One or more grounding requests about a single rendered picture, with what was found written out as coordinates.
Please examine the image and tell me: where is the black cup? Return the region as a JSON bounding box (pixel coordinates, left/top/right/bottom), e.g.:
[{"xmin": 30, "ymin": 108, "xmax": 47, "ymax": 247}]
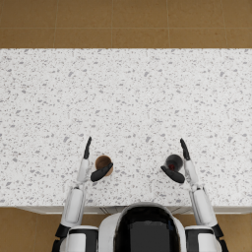
[{"xmin": 164, "ymin": 154, "xmax": 185, "ymax": 173}]

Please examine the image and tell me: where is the brown cup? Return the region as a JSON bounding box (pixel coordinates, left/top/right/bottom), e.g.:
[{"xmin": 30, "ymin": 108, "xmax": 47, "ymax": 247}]
[{"xmin": 94, "ymin": 155, "xmax": 114, "ymax": 177}]

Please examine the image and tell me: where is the robot body dark round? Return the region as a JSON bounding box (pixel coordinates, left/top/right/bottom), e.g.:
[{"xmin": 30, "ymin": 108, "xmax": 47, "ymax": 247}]
[{"xmin": 97, "ymin": 202, "xmax": 188, "ymax": 252}]

